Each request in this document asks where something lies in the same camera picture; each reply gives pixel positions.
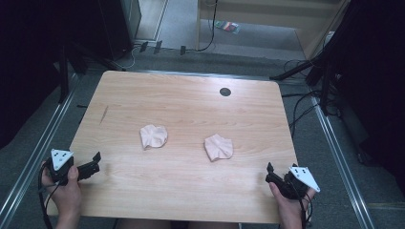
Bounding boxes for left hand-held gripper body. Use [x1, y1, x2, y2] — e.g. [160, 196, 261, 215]
[44, 148, 88, 187]

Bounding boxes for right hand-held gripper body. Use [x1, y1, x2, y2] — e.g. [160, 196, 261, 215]
[279, 163, 321, 201]

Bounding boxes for person's right hand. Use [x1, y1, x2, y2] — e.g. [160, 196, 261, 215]
[268, 182, 317, 221]

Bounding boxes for person's left hand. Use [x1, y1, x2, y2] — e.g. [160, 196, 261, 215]
[40, 160, 83, 220]

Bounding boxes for pink crumpled cloth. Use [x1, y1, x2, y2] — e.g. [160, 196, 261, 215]
[139, 124, 169, 151]
[203, 133, 234, 163]

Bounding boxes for black metal stand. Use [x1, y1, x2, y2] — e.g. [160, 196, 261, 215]
[56, 40, 126, 105]
[268, 47, 339, 116]

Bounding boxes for black cabinet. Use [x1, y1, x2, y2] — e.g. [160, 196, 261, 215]
[96, 0, 143, 61]

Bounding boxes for colourful packet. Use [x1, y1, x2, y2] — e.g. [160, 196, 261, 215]
[214, 20, 242, 35]

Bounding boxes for metal floor rail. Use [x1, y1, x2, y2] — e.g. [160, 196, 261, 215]
[0, 72, 81, 227]
[309, 94, 376, 229]

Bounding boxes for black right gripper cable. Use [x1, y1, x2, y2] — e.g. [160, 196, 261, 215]
[294, 180, 315, 229]

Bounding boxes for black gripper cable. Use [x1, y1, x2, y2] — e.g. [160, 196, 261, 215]
[37, 170, 62, 229]
[294, 180, 315, 229]

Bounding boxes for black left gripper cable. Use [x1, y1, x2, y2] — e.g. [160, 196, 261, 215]
[37, 170, 62, 229]

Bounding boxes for black floor cables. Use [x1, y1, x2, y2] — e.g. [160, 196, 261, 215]
[281, 58, 323, 139]

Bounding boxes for white cable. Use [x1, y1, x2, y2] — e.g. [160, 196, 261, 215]
[117, 44, 141, 71]

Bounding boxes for black hanging cable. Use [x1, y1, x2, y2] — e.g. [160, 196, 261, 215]
[194, 0, 220, 52]

